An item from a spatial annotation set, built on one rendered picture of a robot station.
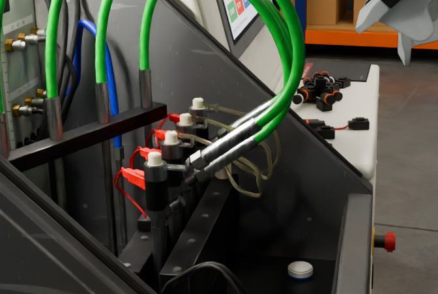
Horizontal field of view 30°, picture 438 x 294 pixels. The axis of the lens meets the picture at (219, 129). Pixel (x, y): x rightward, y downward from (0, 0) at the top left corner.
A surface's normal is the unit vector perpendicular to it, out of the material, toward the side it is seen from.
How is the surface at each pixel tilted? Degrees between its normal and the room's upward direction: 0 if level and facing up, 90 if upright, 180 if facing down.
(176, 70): 90
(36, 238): 90
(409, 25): 103
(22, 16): 90
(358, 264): 0
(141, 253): 0
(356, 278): 0
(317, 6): 90
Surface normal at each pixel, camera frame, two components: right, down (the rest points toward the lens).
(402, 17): -0.38, 0.50
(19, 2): 0.98, 0.04
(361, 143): -0.03, -0.95
